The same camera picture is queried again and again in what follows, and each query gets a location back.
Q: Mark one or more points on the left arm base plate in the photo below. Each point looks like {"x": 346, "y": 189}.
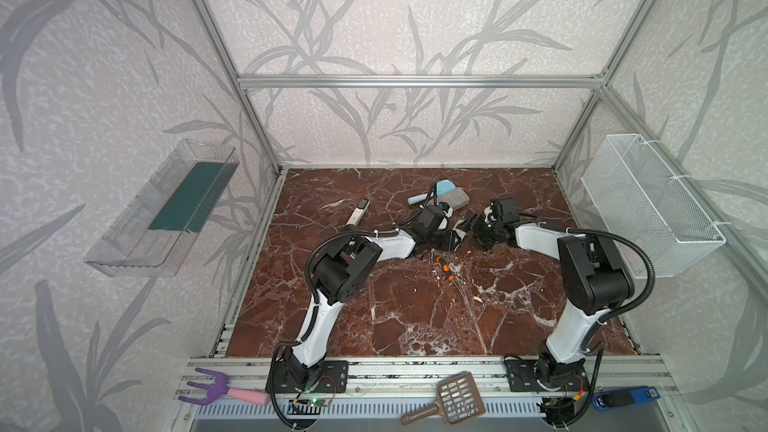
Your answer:
{"x": 324, "y": 375}

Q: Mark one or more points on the blue black device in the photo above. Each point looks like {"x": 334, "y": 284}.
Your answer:
{"x": 625, "y": 397}

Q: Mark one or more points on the slim white remote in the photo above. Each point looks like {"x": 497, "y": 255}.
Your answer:
{"x": 358, "y": 213}

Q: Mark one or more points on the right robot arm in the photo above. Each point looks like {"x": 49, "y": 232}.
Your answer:
{"x": 596, "y": 281}

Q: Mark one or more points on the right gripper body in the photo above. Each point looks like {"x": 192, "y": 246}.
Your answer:
{"x": 480, "y": 232}

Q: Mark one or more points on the clear plastic wall shelf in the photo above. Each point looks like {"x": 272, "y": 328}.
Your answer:
{"x": 155, "y": 233}

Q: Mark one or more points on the grey stone block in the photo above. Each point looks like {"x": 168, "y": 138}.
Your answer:
{"x": 456, "y": 198}

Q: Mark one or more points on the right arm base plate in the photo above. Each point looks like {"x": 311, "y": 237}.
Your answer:
{"x": 544, "y": 374}

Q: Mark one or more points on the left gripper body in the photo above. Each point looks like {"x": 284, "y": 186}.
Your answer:
{"x": 447, "y": 237}

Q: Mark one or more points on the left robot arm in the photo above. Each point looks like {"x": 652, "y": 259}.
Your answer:
{"x": 337, "y": 270}

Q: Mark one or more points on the brown slotted scoop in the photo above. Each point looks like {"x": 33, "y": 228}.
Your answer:
{"x": 458, "y": 399}

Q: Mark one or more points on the purple pink garden fork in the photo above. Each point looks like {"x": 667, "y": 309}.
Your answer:
{"x": 219, "y": 387}

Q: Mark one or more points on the white wire basket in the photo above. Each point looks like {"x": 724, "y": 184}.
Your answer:
{"x": 640, "y": 198}

